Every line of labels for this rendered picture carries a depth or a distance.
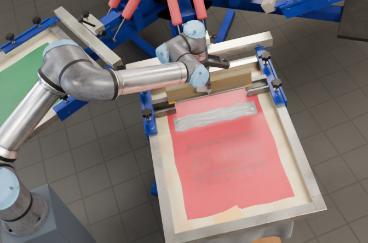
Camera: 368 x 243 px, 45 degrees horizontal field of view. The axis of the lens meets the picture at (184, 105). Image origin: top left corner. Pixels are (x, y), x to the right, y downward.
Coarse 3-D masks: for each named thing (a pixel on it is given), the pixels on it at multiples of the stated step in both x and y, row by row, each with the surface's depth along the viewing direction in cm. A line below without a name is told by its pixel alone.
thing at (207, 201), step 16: (208, 96) 200; (192, 112) 196; (192, 128) 191; (208, 128) 190; (176, 144) 187; (176, 160) 182; (192, 192) 173; (208, 192) 172; (224, 192) 171; (192, 208) 169; (208, 208) 168; (224, 208) 167
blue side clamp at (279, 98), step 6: (258, 60) 202; (270, 60) 200; (264, 66) 200; (270, 66) 199; (264, 72) 198; (270, 72) 197; (270, 78) 195; (270, 84) 193; (270, 90) 191; (282, 90) 189; (276, 96) 189; (282, 96) 188; (276, 102) 187; (282, 102) 187
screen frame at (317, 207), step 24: (216, 72) 205; (288, 120) 182; (168, 192) 174; (312, 192) 162; (168, 216) 165; (264, 216) 159; (288, 216) 158; (312, 216) 161; (168, 240) 159; (192, 240) 158
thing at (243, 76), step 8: (232, 72) 182; (240, 72) 181; (248, 72) 181; (216, 80) 181; (224, 80) 182; (232, 80) 183; (240, 80) 183; (248, 80) 184; (168, 88) 182; (176, 88) 181; (184, 88) 181; (192, 88) 182; (216, 88) 185; (224, 88) 185; (168, 96) 183; (176, 96) 184; (184, 96) 185
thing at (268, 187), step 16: (224, 96) 199; (240, 96) 197; (256, 96) 196; (224, 128) 189; (240, 128) 187; (256, 128) 186; (272, 144) 180; (272, 160) 176; (256, 176) 173; (272, 176) 172; (240, 192) 170; (256, 192) 169; (272, 192) 168; (288, 192) 167; (240, 208) 166
